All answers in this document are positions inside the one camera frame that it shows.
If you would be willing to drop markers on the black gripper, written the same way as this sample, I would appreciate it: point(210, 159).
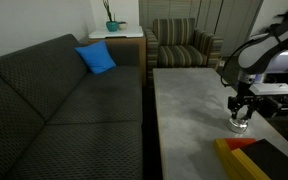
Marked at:
point(244, 97)

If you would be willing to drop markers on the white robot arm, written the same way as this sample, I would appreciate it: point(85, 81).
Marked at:
point(263, 54)

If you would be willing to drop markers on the metal candle container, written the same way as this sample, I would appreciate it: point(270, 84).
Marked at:
point(237, 125)

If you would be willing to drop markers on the black case on floor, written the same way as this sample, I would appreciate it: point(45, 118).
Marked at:
point(274, 106)

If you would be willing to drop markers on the orange book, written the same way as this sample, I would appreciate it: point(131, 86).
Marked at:
point(235, 143)

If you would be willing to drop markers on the grey coffee table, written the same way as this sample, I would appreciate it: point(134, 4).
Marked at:
point(192, 112)

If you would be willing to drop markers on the yellow book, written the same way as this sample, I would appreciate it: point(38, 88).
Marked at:
point(236, 163)

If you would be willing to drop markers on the black book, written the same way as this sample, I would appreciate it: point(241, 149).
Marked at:
point(268, 158)

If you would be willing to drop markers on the striped armchair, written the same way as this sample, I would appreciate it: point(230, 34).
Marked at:
point(176, 43)

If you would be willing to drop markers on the white tray on side table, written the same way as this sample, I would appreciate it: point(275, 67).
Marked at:
point(129, 32)

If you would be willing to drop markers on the wooden side table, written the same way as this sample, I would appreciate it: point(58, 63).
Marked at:
point(126, 51)

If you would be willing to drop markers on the small white plant pot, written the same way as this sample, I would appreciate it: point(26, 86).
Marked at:
point(122, 25)

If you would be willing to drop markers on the teal plant pot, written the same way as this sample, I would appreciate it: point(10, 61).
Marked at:
point(112, 26)

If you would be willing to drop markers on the blue cushion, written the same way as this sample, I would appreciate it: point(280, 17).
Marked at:
point(97, 57)

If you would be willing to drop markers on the dark grey patterned sofa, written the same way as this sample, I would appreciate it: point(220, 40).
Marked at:
point(59, 121)

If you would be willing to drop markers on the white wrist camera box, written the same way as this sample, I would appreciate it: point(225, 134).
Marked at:
point(269, 89)

